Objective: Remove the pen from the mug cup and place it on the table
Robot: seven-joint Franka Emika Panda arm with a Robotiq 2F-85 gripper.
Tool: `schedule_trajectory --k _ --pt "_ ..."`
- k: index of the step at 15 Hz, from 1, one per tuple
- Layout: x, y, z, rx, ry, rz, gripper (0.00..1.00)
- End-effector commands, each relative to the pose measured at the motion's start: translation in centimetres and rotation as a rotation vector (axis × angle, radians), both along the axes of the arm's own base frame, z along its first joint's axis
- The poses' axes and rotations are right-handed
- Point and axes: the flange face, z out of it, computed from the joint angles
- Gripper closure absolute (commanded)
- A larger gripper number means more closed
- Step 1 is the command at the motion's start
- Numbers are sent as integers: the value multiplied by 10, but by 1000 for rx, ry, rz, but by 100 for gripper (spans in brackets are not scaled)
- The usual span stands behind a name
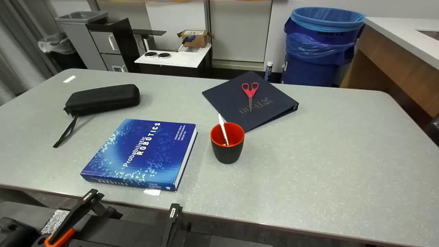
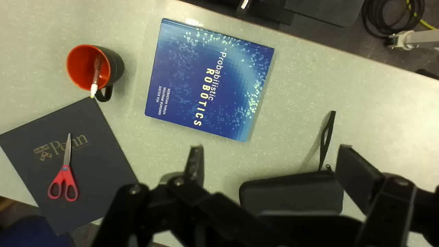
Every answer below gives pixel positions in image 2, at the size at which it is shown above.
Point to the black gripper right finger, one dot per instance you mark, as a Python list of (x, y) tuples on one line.
[(392, 205)]

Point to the red handled scissors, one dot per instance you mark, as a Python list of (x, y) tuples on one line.
[(63, 184)]

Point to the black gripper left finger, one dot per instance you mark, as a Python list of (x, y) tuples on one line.
[(178, 205)]

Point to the black mug with orange interior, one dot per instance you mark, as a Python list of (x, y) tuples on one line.
[(79, 69)]

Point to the white and dark pen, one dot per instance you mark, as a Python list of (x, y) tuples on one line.
[(94, 83)]

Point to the white metal bracket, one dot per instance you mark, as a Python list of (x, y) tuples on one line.
[(410, 40)]

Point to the blue Probabilistic Robotics book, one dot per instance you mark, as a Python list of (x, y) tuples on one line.
[(205, 80)]

